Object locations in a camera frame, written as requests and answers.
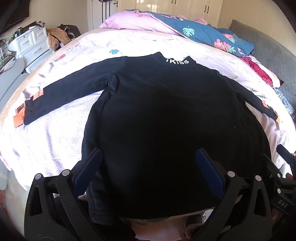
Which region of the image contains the grey chair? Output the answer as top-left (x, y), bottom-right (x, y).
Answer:
top-left (0, 57), bottom-right (26, 108)

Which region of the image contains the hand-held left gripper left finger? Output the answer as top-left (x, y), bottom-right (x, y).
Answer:
top-left (24, 148), bottom-right (103, 241)

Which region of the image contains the pink strawberry print blanket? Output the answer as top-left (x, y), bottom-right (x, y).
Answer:
top-left (0, 30), bottom-right (296, 193)

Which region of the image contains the brown clothing pile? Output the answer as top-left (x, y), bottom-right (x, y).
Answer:
top-left (47, 28), bottom-right (71, 50)

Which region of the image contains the pink cloth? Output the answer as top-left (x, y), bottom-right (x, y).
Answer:
top-left (119, 207), bottom-right (210, 241)

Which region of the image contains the black bag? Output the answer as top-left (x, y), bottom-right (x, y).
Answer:
top-left (58, 23), bottom-right (82, 40)

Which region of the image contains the grey quilted headboard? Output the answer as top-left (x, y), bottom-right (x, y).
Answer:
top-left (230, 20), bottom-right (296, 116)

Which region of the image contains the white door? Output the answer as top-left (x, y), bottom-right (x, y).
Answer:
top-left (87, 0), bottom-right (119, 31)

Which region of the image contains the black long-sleeve sweater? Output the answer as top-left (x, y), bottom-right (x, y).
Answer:
top-left (13, 51), bottom-right (281, 226)

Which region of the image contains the white drawer cabinet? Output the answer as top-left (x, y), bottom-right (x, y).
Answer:
top-left (9, 24), bottom-right (54, 68)

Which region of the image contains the cream glossy wardrobe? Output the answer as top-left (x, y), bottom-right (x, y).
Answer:
top-left (117, 0), bottom-right (224, 28)

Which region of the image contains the blue patterned pillow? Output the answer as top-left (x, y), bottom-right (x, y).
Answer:
top-left (274, 87), bottom-right (296, 114)

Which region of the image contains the blue floral pink-backed duvet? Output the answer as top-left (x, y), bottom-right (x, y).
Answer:
top-left (99, 9), bottom-right (255, 57)

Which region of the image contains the cluttered television stand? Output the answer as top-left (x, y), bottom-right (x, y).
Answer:
top-left (0, 37), bottom-right (17, 71)

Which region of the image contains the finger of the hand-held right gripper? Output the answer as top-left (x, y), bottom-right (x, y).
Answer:
top-left (276, 144), bottom-right (296, 168)
top-left (261, 154), bottom-right (287, 183)

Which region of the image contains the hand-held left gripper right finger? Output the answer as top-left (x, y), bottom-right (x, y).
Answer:
top-left (195, 148), bottom-right (275, 241)

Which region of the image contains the red floral pillow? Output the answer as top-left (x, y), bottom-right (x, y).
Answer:
top-left (239, 56), bottom-right (275, 87)

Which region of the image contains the black television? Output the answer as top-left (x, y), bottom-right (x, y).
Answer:
top-left (0, 0), bottom-right (31, 33)

